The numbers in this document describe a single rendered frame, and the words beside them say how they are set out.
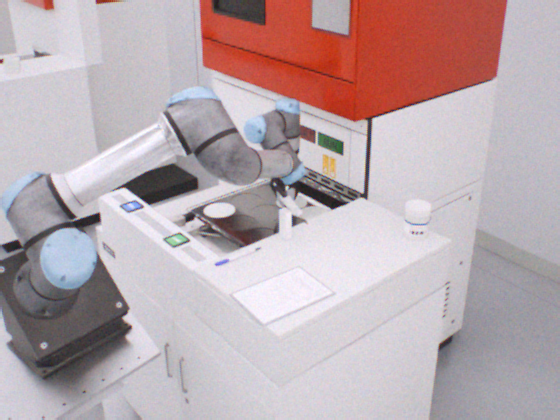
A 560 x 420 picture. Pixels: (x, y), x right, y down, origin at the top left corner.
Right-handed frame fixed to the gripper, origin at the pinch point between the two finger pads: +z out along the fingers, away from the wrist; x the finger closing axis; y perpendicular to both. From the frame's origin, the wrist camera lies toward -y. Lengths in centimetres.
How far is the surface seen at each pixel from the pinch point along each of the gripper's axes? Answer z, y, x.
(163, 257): -1.5, -39.2, 23.8
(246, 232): 1.4, -15.7, 8.0
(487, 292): 91, 105, -76
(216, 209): 1.3, -4.3, 22.1
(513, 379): 91, 44, -86
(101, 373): 9, -74, 24
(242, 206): 1.4, 0.0, 14.7
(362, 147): -21.7, 4.7, -22.8
